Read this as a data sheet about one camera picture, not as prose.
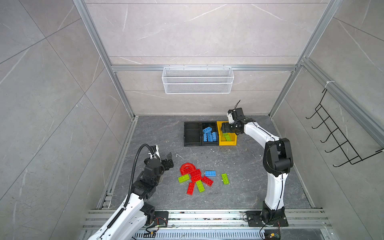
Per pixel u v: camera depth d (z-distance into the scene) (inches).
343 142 24.8
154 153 26.0
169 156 28.6
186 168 35.5
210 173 34.6
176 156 37.7
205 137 40.5
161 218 28.8
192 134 43.6
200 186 32.5
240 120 29.0
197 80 39.6
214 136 40.9
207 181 33.6
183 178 33.8
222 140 40.5
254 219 28.7
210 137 40.8
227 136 40.9
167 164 28.6
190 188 32.3
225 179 34.3
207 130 41.3
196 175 33.8
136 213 20.4
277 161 21.3
